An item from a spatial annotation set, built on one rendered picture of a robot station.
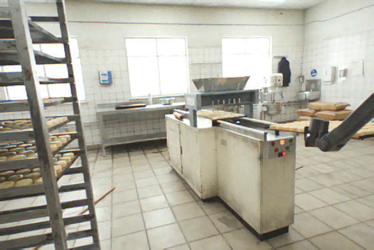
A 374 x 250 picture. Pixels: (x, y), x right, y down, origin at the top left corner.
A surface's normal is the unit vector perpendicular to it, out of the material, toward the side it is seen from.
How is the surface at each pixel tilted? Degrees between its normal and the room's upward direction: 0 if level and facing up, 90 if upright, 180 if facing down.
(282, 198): 90
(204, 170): 90
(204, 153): 90
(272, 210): 90
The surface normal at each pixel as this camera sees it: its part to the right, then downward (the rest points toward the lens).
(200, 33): 0.29, 0.16
